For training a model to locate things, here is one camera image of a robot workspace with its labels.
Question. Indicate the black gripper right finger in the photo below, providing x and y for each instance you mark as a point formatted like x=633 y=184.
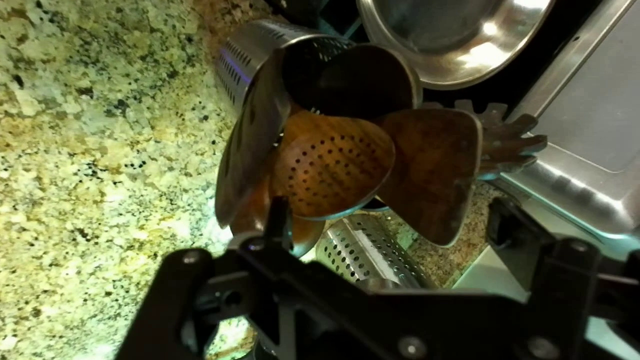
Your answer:
x=573 y=301

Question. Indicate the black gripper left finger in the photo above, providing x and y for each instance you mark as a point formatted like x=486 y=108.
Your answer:
x=187 y=301

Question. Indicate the dark pronged pasta spoon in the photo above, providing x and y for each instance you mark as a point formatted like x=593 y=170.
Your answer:
x=511 y=142

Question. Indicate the wide wooden spatula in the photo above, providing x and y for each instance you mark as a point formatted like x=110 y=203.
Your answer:
x=432 y=173

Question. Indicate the perforated wooden spoon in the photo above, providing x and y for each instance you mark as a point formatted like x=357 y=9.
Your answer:
x=330 y=167

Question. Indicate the stainless steel pan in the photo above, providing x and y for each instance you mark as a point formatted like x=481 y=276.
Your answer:
x=461 y=32

